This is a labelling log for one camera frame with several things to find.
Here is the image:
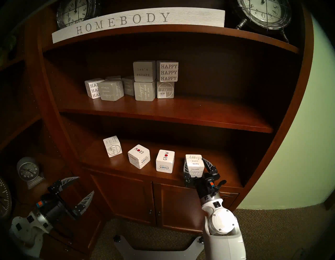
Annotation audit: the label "grey cube with barcode sticker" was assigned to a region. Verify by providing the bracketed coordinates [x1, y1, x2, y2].
[157, 81, 175, 99]

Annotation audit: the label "grey cube happy looks good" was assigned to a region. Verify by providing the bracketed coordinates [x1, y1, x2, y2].
[134, 81, 157, 101]

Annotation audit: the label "grey cube always choose happy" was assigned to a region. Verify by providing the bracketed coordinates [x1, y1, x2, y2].
[99, 80, 124, 101]

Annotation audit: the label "small grey alarm clock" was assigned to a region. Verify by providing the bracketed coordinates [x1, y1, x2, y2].
[16, 157, 45, 189]

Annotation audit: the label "round wire clock with feet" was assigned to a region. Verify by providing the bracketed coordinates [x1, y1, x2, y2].
[230, 0, 292, 44]

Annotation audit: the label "large dark round clock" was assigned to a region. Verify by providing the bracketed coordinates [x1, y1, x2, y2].
[0, 177, 12, 219]

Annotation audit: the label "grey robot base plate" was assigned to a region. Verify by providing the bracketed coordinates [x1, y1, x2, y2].
[113, 235, 206, 260]

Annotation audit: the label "white HAPPY HAPPY HAPPY cube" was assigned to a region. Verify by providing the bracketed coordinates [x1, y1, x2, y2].
[85, 78, 105, 99]
[156, 61, 179, 82]

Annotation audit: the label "round wire cage clock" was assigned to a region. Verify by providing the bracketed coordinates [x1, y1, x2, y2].
[56, 0, 101, 30]

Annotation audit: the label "grey cube let's escape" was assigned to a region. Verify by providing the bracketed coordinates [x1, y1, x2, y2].
[133, 61, 156, 83]

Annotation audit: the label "grey cube faint script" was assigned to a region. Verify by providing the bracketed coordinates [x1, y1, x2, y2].
[122, 76, 135, 96]

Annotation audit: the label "dark wooden side shelf unit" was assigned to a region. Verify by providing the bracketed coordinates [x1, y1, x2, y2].
[0, 16, 110, 260]

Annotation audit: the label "green plant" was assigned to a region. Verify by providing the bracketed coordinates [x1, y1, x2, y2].
[0, 34, 17, 67]

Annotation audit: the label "white GROW world cube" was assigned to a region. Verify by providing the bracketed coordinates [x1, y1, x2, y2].
[128, 144, 150, 169]
[156, 150, 175, 174]

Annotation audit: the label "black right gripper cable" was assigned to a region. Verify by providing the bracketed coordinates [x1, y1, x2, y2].
[216, 180, 232, 198]

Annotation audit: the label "dark wooden furniture corner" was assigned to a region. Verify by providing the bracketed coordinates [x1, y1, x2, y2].
[324, 195, 335, 211]

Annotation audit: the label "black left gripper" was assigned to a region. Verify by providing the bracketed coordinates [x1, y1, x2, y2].
[36, 176, 94, 224]

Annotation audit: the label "brown wooden cabinet door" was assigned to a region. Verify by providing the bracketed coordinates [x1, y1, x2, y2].
[89, 170, 157, 226]
[153, 182, 240, 235]

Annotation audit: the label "white cube circled happy script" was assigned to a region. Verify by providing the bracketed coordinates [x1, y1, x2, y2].
[103, 136, 122, 158]

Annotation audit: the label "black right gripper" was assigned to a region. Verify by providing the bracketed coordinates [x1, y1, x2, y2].
[183, 159, 227, 199]

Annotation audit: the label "white cube think happy thoughts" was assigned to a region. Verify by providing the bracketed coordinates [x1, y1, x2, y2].
[185, 154, 205, 178]

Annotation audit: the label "brown wooden bookshelf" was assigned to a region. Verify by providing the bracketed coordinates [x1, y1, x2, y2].
[25, 0, 314, 236]

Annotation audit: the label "white HOMEBODY wooden sign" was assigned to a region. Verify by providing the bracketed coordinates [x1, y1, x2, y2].
[52, 7, 226, 44]

